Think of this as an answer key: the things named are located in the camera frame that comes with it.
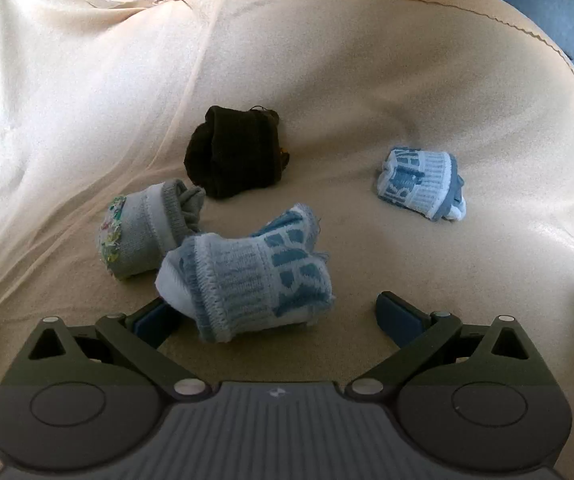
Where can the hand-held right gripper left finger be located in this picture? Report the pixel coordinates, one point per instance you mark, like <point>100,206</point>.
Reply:
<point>153,325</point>

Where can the blue white sock roll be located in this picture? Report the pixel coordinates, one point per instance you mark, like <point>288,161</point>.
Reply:
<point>422,185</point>
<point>252,280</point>

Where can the beige tablecloth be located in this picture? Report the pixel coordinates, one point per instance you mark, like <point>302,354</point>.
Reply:
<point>317,60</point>

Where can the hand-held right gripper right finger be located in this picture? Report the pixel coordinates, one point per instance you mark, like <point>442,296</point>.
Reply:
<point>397,317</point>

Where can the grey sock roll colourful print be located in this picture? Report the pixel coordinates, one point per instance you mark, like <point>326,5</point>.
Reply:
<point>142,230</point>

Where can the dark brown sock roll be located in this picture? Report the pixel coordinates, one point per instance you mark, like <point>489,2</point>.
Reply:
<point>234,152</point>

